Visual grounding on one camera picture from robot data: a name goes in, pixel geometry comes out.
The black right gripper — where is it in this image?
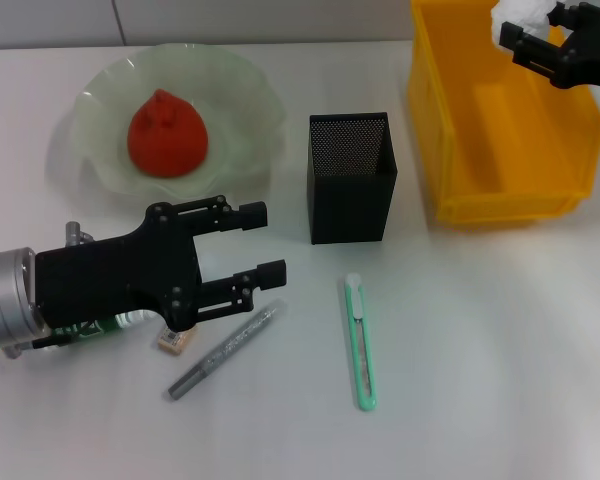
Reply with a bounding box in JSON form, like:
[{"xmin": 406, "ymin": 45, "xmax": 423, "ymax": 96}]
[{"xmin": 498, "ymin": 0, "xmax": 600, "ymax": 95}]

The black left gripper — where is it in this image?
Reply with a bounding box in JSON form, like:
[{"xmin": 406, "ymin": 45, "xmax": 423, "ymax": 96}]
[{"xmin": 31, "ymin": 194, "xmax": 288, "ymax": 334}]

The white paper ball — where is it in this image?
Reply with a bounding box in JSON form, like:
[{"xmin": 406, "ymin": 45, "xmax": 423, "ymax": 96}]
[{"xmin": 489, "ymin": 0, "xmax": 556, "ymax": 39}]

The red-orange plush orange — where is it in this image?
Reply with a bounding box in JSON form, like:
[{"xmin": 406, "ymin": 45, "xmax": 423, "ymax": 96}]
[{"xmin": 127, "ymin": 88, "xmax": 210, "ymax": 179}]

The green utility knife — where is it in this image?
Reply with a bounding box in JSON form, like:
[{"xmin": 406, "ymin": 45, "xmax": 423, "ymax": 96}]
[{"xmin": 337, "ymin": 273, "xmax": 379, "ymax": 413}]

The clear water bottle green label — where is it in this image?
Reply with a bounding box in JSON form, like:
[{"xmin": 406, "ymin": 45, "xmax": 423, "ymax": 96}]
[{"xmin": 54, "ymin": 308, "xmax": 162, "ymax": 342}]

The black mesh pen holder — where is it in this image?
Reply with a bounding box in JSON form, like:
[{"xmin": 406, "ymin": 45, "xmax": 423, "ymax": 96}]
[{"xmin": 307, "ymin": 111, "xmax": 399, "ymax": 246}]

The silver glitter pen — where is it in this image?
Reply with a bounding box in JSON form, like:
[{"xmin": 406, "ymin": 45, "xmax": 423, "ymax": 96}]
[{"xmin": 168, "ymin": 298, "xmax": 287, "ymax": 402}]

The beige eraser with barcode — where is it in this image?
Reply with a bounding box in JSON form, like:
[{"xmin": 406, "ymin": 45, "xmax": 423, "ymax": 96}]
[{"xmin": 155, "ymin": 327, "xmax": 201, "ymax": 356}]

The green glass fruit plate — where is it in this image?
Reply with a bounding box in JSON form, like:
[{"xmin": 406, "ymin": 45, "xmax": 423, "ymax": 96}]
[{"xmin": 68, "ymin": 42, "xmax": 287, "ymax": 202}]

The yellow plastic bin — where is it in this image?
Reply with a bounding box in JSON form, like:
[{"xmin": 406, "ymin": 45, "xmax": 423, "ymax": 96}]
[{"xmin": 405, "ymin": 0, "xmax": 600, "ymax": 225}]

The left gripper cable with plugs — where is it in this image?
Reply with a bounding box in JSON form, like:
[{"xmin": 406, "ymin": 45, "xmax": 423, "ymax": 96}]
[{"xmin": 0, "ymin": 221, "xmax": 97, "ymax": 360}]

